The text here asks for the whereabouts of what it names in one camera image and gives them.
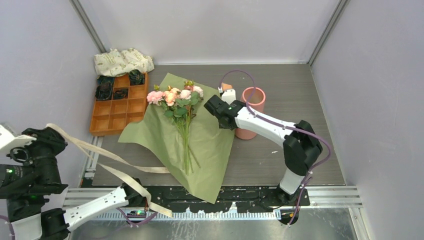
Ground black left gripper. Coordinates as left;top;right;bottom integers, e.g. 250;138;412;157
8;123;70;188

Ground pink flower bouquet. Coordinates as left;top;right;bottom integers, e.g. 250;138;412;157
146;80;204;174

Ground beige ribbon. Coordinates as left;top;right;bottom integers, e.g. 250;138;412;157
45;123;174;219

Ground orange and green wrapping paper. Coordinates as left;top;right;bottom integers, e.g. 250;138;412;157
118;84;235;204

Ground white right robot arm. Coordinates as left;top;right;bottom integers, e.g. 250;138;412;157
204;95;323;206

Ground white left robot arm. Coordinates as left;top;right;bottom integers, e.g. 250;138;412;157
0;125;147;240

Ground pink cylindrical vase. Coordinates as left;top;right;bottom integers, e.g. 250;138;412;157
234;86;267;141

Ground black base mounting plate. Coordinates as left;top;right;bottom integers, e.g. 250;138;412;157
145;185;310;214

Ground orange wooden compartment tray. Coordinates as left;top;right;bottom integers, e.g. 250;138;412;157
89;73;149;137

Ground dark green rolled item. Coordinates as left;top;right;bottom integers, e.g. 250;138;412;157
128;69;145;86

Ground dark rolled item in tray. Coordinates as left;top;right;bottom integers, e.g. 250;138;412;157
95;82;113;101

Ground teal dark rolled item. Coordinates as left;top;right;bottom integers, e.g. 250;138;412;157
96;75;115;85

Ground cream printed cloth bag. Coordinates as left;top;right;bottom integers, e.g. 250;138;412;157
93;48;155;77

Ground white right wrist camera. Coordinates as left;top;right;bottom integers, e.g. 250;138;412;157
218;83;236;105

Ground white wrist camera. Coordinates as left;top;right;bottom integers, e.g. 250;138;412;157
218;83;236;105
0;122;36;155

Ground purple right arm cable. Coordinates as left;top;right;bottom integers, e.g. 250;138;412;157
219;69;332;227

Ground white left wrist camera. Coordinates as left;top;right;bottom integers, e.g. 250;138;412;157
0;122;36;155

